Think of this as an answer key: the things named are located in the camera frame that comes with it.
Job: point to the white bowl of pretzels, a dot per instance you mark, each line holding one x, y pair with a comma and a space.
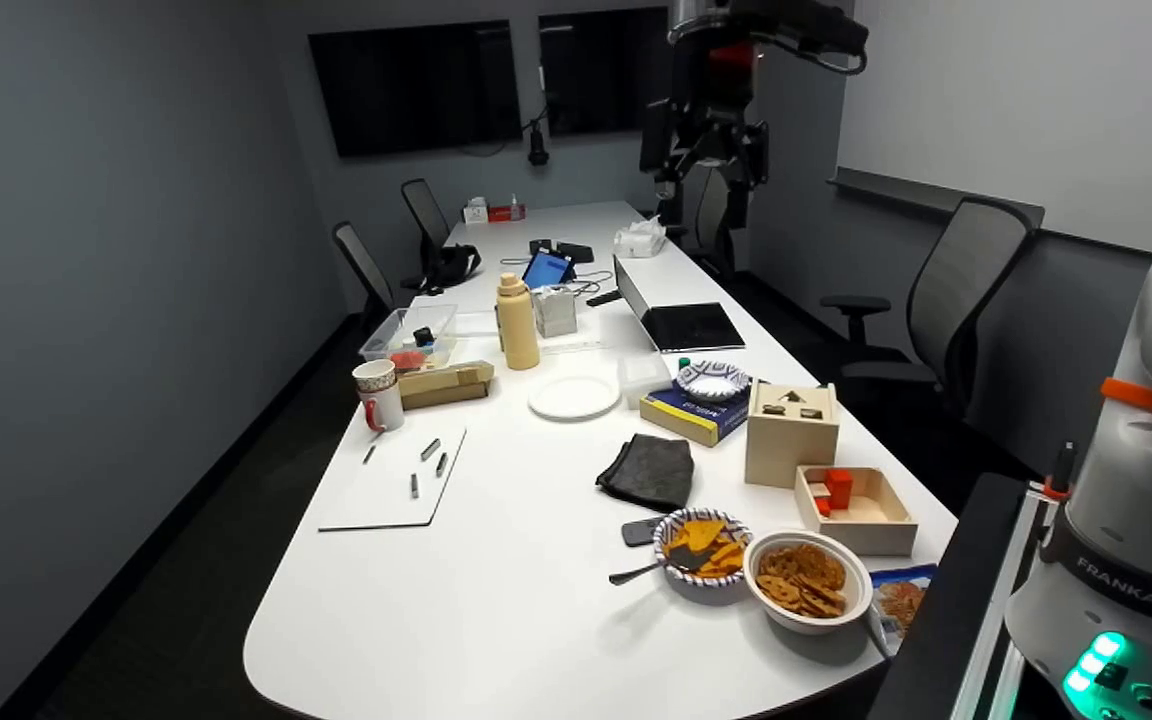
805, 581

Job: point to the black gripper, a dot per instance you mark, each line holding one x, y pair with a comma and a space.
709, 125

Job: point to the dark office chair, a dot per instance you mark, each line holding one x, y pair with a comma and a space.
707, 206

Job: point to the white plastic bag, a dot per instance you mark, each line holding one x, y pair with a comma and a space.
638, 243

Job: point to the white cup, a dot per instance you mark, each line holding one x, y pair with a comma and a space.
559, 313

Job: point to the tan squeeze bottle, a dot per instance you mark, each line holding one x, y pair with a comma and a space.
518, 327

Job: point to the wide black wall monitor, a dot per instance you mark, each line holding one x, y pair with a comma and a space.
419, 84

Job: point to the white round plate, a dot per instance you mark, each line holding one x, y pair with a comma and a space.
574, 397

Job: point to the black mesh chair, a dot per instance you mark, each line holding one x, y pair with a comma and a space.
426, 209
361, 263

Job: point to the wooden shape sorter box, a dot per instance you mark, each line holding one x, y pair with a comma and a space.
791, 454

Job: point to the white jar with red label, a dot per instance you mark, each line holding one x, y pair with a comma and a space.
377, 397

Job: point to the small patterned empty bowl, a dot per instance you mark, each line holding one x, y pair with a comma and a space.
713, 383

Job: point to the grey mesh office chair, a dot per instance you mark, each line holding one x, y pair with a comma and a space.
959, 286

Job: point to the small white box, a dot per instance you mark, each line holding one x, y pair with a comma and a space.
475, 209

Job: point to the black robot stand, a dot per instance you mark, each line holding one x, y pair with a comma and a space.
949, 615

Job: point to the blue snack bag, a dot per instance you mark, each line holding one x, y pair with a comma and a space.
904, 600

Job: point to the open laptop computer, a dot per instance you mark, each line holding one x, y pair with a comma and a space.
682, 296

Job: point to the large red wooden block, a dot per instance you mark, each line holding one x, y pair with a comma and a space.
842, 489

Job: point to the dark grey folded cloth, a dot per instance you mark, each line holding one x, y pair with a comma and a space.
646, 469

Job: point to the small green block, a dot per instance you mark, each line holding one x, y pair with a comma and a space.
684, 362

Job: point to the black hanging microphone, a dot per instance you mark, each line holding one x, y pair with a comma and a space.
539, 142

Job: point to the tan wooden block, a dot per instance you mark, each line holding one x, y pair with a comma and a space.
446, 387

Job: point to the blue tablet stand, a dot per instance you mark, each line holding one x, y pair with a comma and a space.
549, 268

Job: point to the black bag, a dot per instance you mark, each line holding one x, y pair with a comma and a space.
450, 264

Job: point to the blue and yellow book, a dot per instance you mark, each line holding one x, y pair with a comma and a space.
695, 417

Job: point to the shallow wooden tray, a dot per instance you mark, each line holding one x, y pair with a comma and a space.
869, 520

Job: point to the red flat package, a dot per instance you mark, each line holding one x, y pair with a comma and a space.
507, 209

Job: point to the metal spoon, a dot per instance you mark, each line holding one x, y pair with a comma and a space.
633, 573

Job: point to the small black flat pad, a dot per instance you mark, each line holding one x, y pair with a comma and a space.
640, 533

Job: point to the clear plastic container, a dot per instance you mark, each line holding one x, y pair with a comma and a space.
407, 330

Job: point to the patterned bowl of orange chips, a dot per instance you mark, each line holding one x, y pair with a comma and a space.
703, 551

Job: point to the wall whiteboard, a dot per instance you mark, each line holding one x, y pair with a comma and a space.
1043, 107

